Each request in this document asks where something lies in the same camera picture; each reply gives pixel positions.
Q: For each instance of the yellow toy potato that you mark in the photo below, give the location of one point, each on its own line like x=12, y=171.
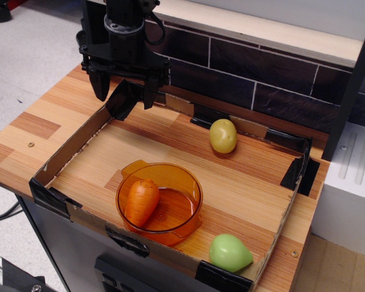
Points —
x=223, y=136

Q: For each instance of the green toy pear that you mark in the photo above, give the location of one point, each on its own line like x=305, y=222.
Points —
x=229, y=252

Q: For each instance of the black bracket with screw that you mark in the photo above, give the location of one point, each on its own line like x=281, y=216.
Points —
x=13, y=278

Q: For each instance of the white ribbed sink unit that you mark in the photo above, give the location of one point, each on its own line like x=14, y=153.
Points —
x=340, y=213

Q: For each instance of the black upright post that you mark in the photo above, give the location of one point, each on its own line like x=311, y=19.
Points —
x=346, y=106

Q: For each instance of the cardboard fence with black tape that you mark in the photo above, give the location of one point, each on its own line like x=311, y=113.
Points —
x=252, y=193

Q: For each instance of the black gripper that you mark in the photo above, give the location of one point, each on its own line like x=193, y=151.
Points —
x=120, y=49

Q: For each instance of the dark brick backsplash panel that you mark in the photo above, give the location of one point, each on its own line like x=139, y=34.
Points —
x=228, y=60

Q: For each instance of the orange toy carrot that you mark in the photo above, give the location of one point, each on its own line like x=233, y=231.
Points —
x=143, y=197

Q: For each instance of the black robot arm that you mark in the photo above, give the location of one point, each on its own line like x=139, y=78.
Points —
x=122, y=12

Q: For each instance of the black chair caster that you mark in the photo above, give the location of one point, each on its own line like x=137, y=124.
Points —
x=5, y=14

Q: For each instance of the orange transparent plastic pot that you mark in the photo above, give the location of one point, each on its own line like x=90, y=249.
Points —
x=177, y=214

